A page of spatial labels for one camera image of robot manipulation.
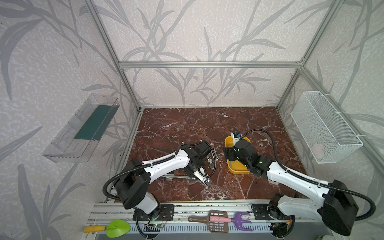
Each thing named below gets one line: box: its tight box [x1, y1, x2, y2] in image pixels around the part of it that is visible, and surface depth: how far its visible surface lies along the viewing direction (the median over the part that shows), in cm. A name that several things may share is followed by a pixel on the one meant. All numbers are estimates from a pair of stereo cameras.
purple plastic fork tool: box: [231, 212, 253, 232], surface depth 71 cm
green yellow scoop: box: [83, 219, 131, 238], surface depth 70 cm
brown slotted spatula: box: [188, 210, 229, 234], surface depth 71 cm
